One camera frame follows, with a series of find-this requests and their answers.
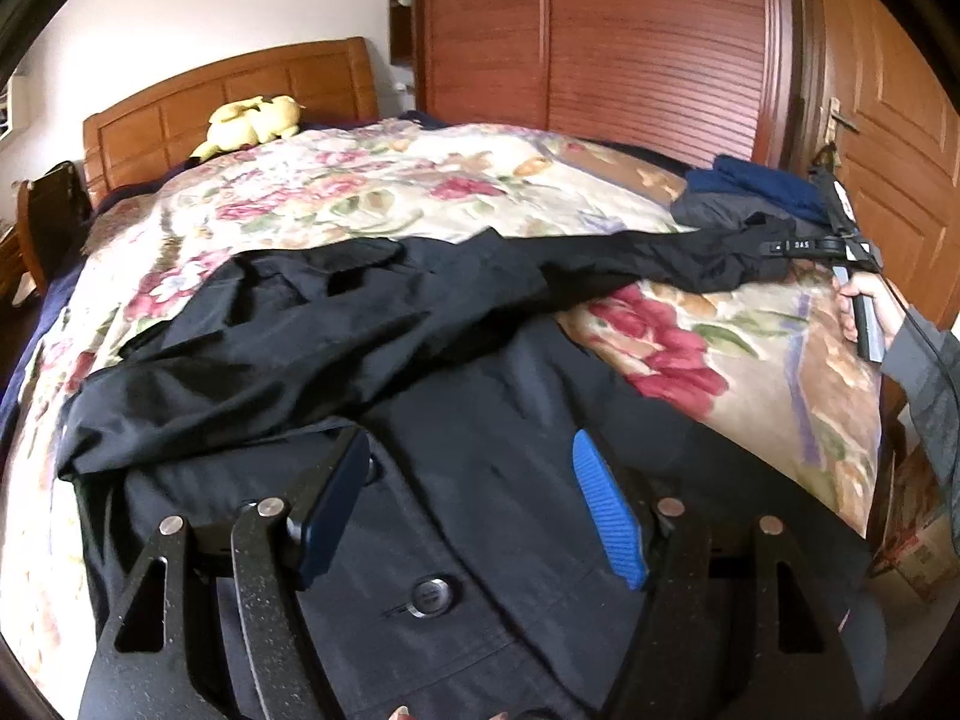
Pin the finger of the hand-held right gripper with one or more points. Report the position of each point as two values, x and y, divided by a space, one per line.
799 247

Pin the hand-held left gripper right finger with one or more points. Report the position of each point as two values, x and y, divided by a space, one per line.
601 511

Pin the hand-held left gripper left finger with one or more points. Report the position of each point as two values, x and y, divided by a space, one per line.
337 496

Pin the black coat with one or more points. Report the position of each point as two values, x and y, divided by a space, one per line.
450 390

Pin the person's right hand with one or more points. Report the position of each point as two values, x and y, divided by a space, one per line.
885 307

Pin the navy folded garment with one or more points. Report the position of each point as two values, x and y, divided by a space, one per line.
757 184

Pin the wooden door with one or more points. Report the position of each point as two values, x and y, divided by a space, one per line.
900 127

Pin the wooden wardrobe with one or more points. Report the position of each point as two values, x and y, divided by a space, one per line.
637 37

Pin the cardboard box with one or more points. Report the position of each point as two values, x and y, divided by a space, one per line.
916 532

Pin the floral blanket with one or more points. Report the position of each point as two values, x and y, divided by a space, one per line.
337 180

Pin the navy bed sheet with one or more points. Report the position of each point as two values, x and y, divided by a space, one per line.
34 349

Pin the yellow plush toy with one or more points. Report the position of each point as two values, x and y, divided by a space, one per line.
251 124

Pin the dark wooden chair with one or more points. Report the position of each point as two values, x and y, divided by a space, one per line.
52 217

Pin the wooden headboard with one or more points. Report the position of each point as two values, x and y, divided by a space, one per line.
225 90

